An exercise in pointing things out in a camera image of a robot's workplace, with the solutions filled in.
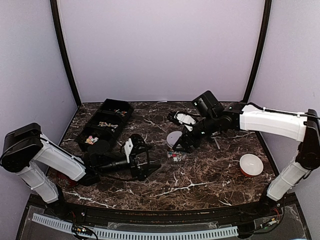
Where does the black frame post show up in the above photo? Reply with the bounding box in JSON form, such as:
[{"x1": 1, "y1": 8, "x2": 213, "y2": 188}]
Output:
[
  {"x1": 242, "y1": 0, "x2": 273, "y2": 103},
  {"x1": 49, "y1": 0, "x2": 82, "y2": 108}
]

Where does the black bin with lollipops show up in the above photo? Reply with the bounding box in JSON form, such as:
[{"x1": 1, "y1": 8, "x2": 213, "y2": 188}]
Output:
[{"x1": 98, "y1": 98, "x2": 134, "y2": 122}]

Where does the pile of flower candies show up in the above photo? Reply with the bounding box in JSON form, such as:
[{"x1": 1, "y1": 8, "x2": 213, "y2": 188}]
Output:
[{"x1": 84, "y1": 135, "x2": 99, "y2": 145}]

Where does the clear plastic jar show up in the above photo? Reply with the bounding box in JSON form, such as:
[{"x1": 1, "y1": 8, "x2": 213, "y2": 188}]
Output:
[{"x1": 167, "y1": 150, "x2": 187, "y2": 162}]

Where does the orange and white bowl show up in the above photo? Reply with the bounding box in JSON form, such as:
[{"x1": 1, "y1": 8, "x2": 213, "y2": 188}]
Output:
[{"x1": 239, "y1": 153, "x2": 264, "y2": 177}]

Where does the left black frame post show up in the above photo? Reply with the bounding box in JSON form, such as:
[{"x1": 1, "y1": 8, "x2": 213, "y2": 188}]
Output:
[{"x1": 49, "y1": 0, "x2": 82, "y2": 108}]

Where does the pile of small candies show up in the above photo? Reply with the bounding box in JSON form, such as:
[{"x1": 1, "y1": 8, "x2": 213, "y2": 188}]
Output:
[{"x1": 98, "y1": 121, "x2": 119, "y2": 131}]

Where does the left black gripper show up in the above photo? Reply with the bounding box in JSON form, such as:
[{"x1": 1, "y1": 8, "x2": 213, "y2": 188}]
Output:
[{"x1": 98, "y1": 154, "x2": 161, "y2": 181}]

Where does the white slotted cable duct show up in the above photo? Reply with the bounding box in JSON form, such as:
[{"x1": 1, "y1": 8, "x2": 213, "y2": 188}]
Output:
[{"x1": 31, "y1": 213, "x2": 239, "y2": 240}]

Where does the black bin with flower candies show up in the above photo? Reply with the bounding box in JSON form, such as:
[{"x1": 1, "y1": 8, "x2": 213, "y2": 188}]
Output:
[{"x1": 75, "y1": 126, "x2": 115, "y2": 152}]

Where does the black front rail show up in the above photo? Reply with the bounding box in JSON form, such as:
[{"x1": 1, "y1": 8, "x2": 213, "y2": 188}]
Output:
[{"x1": 29, "y1": 197, "x2": 296, "y2": 227}]

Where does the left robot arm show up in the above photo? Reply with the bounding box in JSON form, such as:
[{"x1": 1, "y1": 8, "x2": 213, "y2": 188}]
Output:
[{"x1": 0, "y1": 122, "x2": 161, "y2": 218}]

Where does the black bin with small candies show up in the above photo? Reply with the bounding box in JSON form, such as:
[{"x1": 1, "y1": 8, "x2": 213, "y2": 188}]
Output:
[{"x1": 86, "y1": 111, "x2": 125, "y2": 139}]

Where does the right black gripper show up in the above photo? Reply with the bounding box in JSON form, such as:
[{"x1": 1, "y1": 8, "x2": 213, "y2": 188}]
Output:
[{"x1": 173, "y1": 113, "x2": 220, "y2": 153}]

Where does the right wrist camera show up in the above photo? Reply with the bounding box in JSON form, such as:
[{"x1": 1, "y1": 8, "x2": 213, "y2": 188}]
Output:
[{"x1": 166, "y1": 90, "x2": 225, "y2": 132}]

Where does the silver metal scoop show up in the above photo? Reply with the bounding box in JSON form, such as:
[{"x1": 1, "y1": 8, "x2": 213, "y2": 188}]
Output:
[{"x1": 212, "y1": 136, "x2": 221, "y2": 150}]

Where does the red floral saucer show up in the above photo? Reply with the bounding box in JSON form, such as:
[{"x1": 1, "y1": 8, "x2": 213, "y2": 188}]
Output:
[{"x1": 56, "y1": 171, "x2": 78, "y2": 188}]

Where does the silver jar lid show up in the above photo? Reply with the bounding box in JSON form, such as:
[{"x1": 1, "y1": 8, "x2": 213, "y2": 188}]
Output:
[{"x1": 166, "y1": 131, "x2": 183, "y2": 148}]

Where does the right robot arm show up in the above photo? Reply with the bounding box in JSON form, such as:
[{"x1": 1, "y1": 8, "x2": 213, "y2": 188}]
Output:
[{"x1": 168, "y1": 102, "x2": 320, "y2": 217}]

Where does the right black frame post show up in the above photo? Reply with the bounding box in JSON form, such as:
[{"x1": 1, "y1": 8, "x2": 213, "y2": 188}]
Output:
[{"x1": 242, "y1": 0, "x2": 273, "y2": 103}]

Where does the pile of lollipops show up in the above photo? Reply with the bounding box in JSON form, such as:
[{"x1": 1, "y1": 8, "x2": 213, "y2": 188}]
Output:
[{"x1": 114, "y1": 109, "x2": 128, "y2": 117}]

